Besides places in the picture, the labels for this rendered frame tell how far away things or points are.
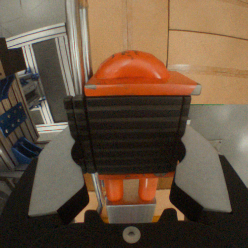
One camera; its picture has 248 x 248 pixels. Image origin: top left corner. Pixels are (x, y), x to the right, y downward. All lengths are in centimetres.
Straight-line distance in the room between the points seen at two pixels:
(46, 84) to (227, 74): 126
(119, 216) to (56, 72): 113
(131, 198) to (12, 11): 165
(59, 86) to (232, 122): 185
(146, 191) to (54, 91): 117
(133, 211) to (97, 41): 72
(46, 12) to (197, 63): 122
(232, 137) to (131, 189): 198
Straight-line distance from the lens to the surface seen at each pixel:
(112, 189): 17
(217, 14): 93
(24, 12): 160
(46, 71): 126
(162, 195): 45
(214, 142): 199
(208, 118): 176
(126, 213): 21
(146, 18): 79
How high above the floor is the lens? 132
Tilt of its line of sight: 61 degrees down
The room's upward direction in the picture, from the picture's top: 178 degrees clockwise
